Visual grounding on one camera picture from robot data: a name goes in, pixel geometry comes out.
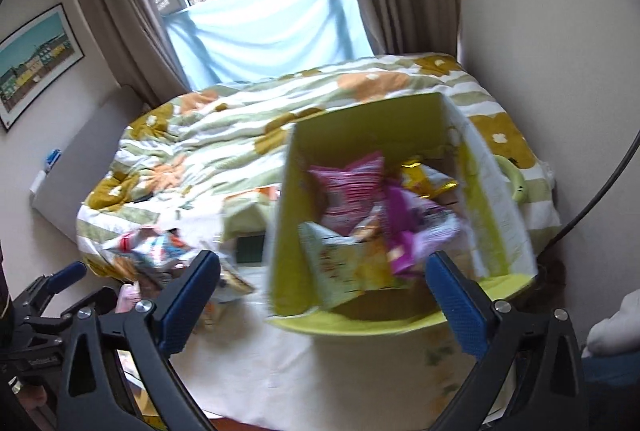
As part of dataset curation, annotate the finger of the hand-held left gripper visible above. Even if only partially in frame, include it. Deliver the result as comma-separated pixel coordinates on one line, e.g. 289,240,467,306
12,261,89,312
25,287,120,335

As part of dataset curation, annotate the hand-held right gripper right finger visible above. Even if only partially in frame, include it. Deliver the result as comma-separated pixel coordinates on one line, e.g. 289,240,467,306
425,251,587,431

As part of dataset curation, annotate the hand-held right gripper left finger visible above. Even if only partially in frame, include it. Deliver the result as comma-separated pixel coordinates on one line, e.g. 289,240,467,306
54,250,236,431

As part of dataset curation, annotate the brown white yellow snack packet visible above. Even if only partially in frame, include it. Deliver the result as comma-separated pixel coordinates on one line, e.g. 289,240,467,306
215,257,256,304

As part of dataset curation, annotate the silver red blue snack packet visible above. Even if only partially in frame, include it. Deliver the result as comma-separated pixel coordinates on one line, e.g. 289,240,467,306
106,227,197,284

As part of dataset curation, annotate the dark green snack packet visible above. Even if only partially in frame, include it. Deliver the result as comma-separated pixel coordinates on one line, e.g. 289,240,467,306
236,234,266,267

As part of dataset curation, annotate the yellow-green cardboard box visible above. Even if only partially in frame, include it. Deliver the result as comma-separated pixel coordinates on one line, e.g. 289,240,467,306
267,92,540,337

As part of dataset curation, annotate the person's left hand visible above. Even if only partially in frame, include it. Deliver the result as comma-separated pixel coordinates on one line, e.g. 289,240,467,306
21,385,50,411

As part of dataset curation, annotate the small pink packet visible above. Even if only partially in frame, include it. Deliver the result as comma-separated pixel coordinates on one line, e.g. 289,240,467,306
117,283,143,315

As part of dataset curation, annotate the purple snack packet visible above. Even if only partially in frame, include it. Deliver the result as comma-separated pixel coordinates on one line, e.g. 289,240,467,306
382,184,461,279

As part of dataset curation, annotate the pale green orange snack packet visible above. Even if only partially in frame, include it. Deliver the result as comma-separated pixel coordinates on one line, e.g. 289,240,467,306
225,186,283,242

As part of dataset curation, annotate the white yellow chips packet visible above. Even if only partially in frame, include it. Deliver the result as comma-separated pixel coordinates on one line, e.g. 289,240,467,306
299,221,401,312

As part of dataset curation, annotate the white panel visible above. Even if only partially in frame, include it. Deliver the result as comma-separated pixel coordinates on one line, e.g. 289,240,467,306
31,84,147,257

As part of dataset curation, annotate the gold snack packet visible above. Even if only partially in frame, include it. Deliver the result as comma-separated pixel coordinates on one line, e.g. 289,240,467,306
400,156,458,201

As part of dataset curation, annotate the white floral tablecloth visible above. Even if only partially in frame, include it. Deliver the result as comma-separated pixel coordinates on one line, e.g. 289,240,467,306
167,231,523,428

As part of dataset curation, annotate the white cloth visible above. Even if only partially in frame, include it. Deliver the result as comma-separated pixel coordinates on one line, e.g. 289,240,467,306
585,293,640,359

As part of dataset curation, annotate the pink striped snack packet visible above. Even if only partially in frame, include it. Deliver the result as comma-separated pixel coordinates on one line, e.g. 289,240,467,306
307,151,388,232

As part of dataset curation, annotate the floral green striped blanket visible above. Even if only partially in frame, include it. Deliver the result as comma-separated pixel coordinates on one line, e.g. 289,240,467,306
75,54,561,272

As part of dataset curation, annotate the black cable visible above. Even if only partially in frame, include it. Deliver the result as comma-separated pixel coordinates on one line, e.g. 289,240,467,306
549,131,640,244

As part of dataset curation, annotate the framed wall poster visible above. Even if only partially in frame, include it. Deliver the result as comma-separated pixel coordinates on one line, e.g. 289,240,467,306
0,2,86,132

